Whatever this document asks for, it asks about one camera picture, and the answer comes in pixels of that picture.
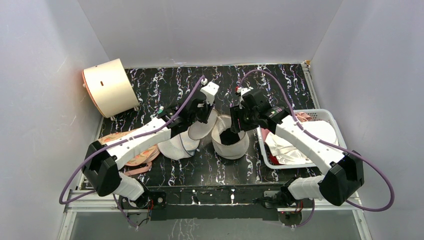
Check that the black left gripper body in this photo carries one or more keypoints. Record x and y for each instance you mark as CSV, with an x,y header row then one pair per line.
x,y
195,118

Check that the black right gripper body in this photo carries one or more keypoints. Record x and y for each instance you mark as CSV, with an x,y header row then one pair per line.
x,y
237,119

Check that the white mesh bag beige zipper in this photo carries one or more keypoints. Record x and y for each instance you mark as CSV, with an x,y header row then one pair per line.
x,y
217,123

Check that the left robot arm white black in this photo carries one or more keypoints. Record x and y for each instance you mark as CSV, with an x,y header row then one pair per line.
x,y
104,161

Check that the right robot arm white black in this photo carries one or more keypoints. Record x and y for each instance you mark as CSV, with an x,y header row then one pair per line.
x,y
342,174

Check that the white plastic laundry basket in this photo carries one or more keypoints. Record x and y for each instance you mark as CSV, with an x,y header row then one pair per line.
x,y
316,114

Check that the floral orange bra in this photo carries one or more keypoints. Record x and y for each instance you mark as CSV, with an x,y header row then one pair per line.
x,y
142,162

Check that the green white marker pen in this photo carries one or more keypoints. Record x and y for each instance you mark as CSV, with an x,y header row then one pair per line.
x,y
161,109

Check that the pink garment in basket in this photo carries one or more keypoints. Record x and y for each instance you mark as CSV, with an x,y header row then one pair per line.
x,y
303,117

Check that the white cloth in basket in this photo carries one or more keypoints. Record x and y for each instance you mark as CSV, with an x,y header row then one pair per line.
x,y
284,153

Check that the cream cylindrical drum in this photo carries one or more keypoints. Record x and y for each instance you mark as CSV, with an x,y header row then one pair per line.
x,y
109,88

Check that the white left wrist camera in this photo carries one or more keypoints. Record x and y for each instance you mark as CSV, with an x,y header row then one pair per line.
x,y
209,89

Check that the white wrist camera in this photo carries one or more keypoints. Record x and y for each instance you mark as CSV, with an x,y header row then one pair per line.
x,y
209,89
240,91

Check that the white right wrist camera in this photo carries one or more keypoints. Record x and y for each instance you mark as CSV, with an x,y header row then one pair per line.
x,y
240,91

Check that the aluminium frame rail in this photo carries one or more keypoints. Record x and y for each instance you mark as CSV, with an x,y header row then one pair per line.
x,y
220,203

